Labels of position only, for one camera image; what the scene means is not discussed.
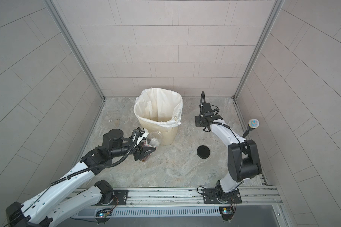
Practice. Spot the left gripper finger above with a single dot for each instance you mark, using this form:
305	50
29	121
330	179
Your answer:
138	156
146	150

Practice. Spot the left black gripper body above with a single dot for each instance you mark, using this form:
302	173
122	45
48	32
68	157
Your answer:
141	149

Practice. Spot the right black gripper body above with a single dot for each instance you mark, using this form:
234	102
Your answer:
204	120

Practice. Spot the white lidded glass jar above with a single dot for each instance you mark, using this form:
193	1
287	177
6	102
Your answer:
154	139

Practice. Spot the black round jar lid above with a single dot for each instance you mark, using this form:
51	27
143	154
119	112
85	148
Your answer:
203	152

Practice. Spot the black lidded glass jar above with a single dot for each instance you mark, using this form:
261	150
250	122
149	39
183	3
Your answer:
110	120

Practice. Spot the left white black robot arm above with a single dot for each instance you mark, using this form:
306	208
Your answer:
52	206

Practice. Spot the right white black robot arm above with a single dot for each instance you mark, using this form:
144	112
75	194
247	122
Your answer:
243	161

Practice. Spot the cream woven waste bin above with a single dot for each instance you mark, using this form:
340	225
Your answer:
167	130

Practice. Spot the white plastic bin liner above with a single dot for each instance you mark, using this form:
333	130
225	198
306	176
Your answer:
158	107

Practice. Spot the black stand with round top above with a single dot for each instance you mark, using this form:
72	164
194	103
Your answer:
252	124

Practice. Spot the left green circuit board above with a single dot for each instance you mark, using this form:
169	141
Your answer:
105	213

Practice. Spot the green circuit board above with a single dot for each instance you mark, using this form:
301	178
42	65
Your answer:
105	213
227	213

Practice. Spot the right green circuit board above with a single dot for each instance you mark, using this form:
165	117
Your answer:
227	213

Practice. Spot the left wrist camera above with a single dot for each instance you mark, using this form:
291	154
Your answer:
140	136

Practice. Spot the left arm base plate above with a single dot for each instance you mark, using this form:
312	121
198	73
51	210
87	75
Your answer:
117	197

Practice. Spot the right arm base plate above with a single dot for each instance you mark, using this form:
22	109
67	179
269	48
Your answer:
217	196

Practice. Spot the aluminium mounting rail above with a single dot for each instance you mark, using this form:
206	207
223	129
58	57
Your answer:
192	197

